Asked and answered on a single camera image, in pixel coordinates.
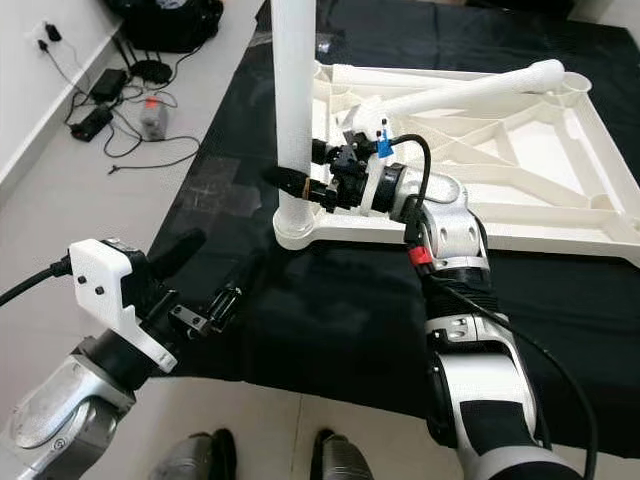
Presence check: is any black tablecloth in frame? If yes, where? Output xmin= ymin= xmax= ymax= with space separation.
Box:
xmin=150 ymin=0 xmax=640 ymax=421

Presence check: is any white wall power socket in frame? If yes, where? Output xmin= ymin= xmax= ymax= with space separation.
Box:
xmin=35 ymin=22 xmax=64 ymax=51

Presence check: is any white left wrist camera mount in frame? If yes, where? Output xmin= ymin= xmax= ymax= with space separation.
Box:
xmin=68 ymin=238 xmax=176 ymax=373

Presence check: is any grey robot foot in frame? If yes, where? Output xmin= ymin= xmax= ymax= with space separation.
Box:
xmin=150 ymin=428 xmax=239 ymax=480
xmin=310 ymin=428 xmax=376 ymax=480

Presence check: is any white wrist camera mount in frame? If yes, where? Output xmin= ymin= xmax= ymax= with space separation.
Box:
xmin=68 ymin=238 xmax=176 ymax=373
xmin=355 ymin=110 xmax=397 ymax=216

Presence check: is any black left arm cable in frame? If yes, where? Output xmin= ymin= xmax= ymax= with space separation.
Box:
xmin=0 ymin=255 xmax=73 ymax=306

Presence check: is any black wifi router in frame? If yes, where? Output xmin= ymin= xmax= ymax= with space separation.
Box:
xmin=130 ymin=58 xmax=173 ymax=86

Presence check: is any red cable clip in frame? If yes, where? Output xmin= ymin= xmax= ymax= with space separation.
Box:
xmin=407 ymin=243 xmax=436 ymax=269

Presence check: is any white plastic table leg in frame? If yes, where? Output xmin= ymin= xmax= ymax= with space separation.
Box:
xmin=272 ymin=0 xmax=319 ymax=251
xmin=350 ymin=58 xmax=566 ymax=126

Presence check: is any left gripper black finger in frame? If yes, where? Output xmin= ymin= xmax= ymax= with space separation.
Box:
xmin=210 ymin=268 xmax=261 ymax=331
xmin=150 ymin=228 xmax=209 ymax=279

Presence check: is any black power adapter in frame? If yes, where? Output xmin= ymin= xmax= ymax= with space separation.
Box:
xmin=92 ymin=68 xmax=129 ymax=101
xmin=70 ymin=105 xmax=113 ymax=141

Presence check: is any white plastic table top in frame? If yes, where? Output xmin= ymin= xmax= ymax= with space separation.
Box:
xmin=272 ymin=60 xmax=640 ymax=253

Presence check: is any grey right robot foot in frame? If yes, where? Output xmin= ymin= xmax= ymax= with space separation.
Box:
xmin=310 ymin=428 xmax=376 ymax=480

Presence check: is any grey left robot foot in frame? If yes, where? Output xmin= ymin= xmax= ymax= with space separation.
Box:
xmin=150 ymin=428 xmax=239 ymax=480

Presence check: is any white box red switch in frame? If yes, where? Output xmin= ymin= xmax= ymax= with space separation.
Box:
xmin=140 ymin=95 xmax=167 ymax=139

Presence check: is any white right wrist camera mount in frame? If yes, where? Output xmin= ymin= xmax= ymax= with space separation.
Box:
xmin=355 ymin=110 xmax=397 ymax=216

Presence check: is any blue cable plug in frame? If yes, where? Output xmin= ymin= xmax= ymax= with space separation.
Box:
xmin=376 ymin=128 xmax=397 ymax=161

